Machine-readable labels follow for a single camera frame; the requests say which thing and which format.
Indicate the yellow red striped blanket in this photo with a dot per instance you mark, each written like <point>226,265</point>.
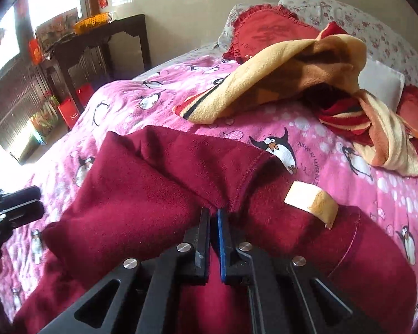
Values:
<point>264,76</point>

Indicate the pink penguin print blanket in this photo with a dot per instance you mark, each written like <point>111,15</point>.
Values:
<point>125,94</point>

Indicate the window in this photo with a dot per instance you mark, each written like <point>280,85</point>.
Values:
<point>52,3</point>

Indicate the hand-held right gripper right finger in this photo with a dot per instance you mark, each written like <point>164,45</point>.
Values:
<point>223,247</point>

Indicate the dark wooden table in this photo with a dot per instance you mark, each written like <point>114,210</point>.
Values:
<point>125,31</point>

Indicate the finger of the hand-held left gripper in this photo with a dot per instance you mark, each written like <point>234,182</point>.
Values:
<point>28,214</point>
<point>21,195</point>

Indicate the dark slatted panel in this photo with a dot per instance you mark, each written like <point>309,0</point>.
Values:
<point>17,104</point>

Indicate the colourful picture box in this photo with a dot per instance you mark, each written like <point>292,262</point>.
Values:
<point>55,28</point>

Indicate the red packet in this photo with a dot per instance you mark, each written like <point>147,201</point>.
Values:
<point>35,52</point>

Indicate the red gift bag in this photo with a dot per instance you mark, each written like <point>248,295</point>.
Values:
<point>85,95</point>
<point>68,114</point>

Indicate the white pillow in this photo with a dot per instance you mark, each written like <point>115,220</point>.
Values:
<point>383,83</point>

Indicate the red frilly pillow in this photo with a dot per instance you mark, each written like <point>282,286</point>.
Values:
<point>264,31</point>

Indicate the floral pillow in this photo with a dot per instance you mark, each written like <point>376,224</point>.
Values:
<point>386,31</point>

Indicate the yellow basket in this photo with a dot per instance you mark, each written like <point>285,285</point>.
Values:
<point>90,24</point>

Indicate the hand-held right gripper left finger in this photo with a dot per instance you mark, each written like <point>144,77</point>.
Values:
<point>203,236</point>

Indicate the dark red garment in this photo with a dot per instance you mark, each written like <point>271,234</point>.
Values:
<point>142,188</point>

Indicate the colourful floor box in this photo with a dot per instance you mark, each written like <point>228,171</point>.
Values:
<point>43,121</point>

